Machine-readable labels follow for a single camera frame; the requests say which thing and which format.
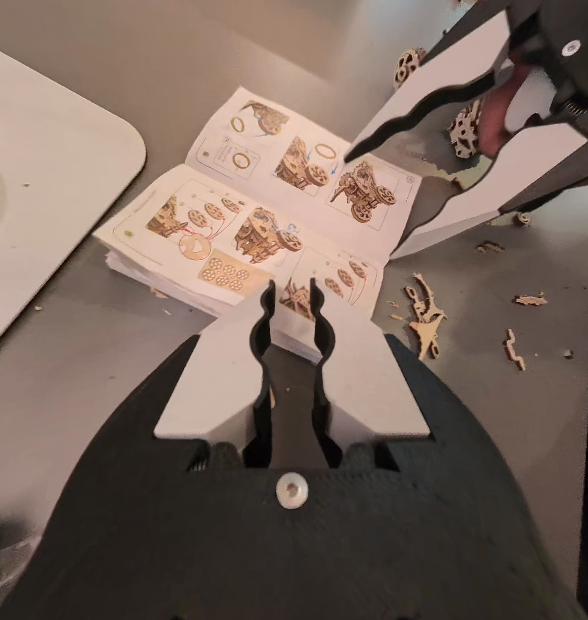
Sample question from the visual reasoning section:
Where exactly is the person's right hand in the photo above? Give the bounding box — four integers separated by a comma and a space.
477, 60, 534, 159

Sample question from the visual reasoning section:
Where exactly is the wooden buggy model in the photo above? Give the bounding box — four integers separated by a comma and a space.
393, 46, 484, 160

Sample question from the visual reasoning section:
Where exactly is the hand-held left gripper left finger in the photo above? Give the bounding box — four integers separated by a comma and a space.
153, 279, 277, 469

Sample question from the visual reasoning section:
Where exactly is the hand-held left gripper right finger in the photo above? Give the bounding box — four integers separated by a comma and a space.
309, 278, 431, 469

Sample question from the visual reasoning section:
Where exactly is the white board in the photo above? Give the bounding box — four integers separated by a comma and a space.
0, 43, 147, 355

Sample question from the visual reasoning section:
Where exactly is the clear plastic bag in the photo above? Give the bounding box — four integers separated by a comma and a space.
0, 523, 44, 620

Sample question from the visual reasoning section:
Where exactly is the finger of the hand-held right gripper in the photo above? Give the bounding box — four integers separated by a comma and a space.
390, 121, 588, 260
344, 9, 512, 163

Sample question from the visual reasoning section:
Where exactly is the zigzag wooden piece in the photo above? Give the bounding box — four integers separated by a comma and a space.
504, 329, 526, 372

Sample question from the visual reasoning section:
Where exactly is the instruction booklet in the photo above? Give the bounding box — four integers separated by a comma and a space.
93, 86, 423, 364

